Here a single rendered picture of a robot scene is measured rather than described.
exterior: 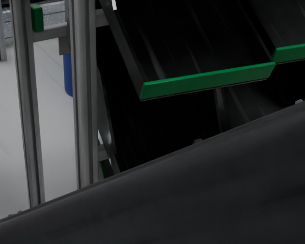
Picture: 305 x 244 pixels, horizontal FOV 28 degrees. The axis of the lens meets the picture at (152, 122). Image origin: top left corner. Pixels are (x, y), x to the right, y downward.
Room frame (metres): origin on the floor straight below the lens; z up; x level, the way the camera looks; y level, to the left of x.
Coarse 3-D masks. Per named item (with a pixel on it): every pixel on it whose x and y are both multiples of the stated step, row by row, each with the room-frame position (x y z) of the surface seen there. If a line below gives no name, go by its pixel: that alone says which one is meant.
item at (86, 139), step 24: (24, 0) 0.69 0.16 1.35; (72, 0) 0.55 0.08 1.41; (24, 24) 0.70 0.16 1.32; (72, 24) 0.55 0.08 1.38; (24, 48) 0.69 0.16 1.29; (72, 48) 0.56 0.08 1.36; (24, 72) 0.69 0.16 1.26; (72, 72) 0.56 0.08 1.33; (96, 72) 0.55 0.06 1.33; (24, 96) 0.69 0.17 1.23; (96, 96) 0.55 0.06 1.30; (24, 120) 0.69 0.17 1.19; (96, 120) 0.55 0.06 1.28; (24, 144) 0.70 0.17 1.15; (96, 144) 0.55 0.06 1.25; (96, 168) 0.55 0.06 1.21
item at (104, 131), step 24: (96, 0) 0.69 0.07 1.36; (96, 48) 0.69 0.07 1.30; (120, 72) 0.66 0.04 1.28; (120, 96) 0.63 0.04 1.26; (192, 96) 0.65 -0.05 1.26; (216, 96) 0.60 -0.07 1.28; (120, 120) 0.60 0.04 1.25; (144, 120) 0.60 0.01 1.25; (168, 120) 0.61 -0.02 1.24; (192, 120) 0.62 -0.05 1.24; (216, 120) 0.59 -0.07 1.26; (120, 144) 0.57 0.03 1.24; (144, 144) 0.57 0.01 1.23; (168, 144) 0.58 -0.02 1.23; (120, 168) 0.52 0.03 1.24
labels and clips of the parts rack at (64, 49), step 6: (30, 6) 0.71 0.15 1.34; (36, 6) 0.71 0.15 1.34; (36, 12) 0.70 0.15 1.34; (42, 12) 0.71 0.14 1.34; (36, 18) 0.70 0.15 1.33; (42, 18) 0.71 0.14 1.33; (36, 24) 0.70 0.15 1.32; (42, 24) 0.70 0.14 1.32; (36, 30) 0.70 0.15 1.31; (42, 30) 0.70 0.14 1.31; (60, 42) 0.73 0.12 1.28; (66, 42) 0.74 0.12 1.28; (60, 48) 0.73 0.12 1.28; (66, 48) 0.74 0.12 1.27; (60, 54) 0.73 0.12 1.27
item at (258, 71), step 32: (128, 0) 0.58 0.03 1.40; (160, 0) 0.59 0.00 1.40; (192, 0) 0.60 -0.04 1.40; (224, 0) 0.60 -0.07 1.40; (128, 32) 0.54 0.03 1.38; (160, 32) 0.55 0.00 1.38; (192, 32) 0.55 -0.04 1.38; (224, 32) 0.56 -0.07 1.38; (256, 32) 0.54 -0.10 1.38; (128, 64) 0.50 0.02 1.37; (160, 64) 0.51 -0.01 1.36; (192, 64) 0.52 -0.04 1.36; (224, 64) 0.52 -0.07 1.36; (256, 64) 0.50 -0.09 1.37; (160, 96) 0.47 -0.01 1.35
